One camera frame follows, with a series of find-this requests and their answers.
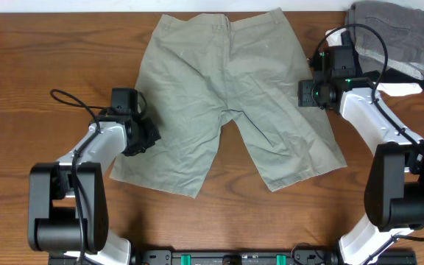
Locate grey folded garment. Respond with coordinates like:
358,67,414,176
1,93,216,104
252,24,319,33
345,1,424,80

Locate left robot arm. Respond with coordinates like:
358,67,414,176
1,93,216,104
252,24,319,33
27,88,161,264

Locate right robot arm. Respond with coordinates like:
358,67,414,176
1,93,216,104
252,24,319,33
297,46,424,264

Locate white folded garment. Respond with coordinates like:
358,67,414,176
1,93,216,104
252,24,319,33
326,29,423,96

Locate black folded garment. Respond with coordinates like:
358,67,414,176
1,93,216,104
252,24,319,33
340,30,424,93

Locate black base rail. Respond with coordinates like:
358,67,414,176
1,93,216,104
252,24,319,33
48,250,417,265

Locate khaki green shorts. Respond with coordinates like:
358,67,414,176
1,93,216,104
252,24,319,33
111,9,346,197

